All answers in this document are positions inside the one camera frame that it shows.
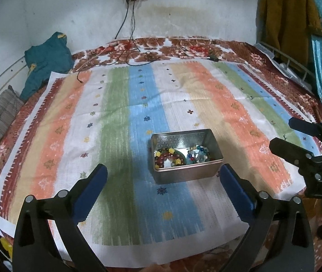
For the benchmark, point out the green jade bangle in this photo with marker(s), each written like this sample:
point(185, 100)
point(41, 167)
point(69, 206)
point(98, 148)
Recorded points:
point(179, 158)

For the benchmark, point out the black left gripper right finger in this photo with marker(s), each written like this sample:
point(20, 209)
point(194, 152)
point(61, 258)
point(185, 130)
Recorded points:
point(292, 247)

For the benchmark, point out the mustard hanging garment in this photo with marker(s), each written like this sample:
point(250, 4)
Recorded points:
point(289, 26)

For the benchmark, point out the striped colourful woven cloth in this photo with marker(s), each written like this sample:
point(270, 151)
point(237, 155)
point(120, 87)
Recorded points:
point(108, 115)

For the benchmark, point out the metal bed headboard rail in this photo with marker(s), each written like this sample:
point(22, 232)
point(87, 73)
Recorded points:
point(14, 76)

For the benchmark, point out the grey plaid pillow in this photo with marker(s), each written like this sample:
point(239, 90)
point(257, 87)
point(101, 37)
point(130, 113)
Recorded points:
point(10, 104)

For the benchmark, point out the white metal rack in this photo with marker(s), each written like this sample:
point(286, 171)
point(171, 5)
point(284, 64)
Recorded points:
point(291, 68)

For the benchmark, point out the red floral bedsheet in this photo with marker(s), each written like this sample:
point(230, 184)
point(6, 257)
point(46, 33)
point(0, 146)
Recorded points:
point(291, 96)

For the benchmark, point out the teal garment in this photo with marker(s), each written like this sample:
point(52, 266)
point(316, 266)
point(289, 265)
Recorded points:
point(51, 56)

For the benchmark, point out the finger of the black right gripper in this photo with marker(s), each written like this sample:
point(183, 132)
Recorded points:
point(305, 127)
point(293, 154)

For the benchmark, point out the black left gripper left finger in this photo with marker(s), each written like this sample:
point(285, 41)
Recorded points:
point(34, 248)

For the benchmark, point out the small black device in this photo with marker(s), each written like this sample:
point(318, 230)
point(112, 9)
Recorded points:
point(213, 58)

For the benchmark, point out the silver metal tin box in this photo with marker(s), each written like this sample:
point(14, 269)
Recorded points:
point(204, 157)

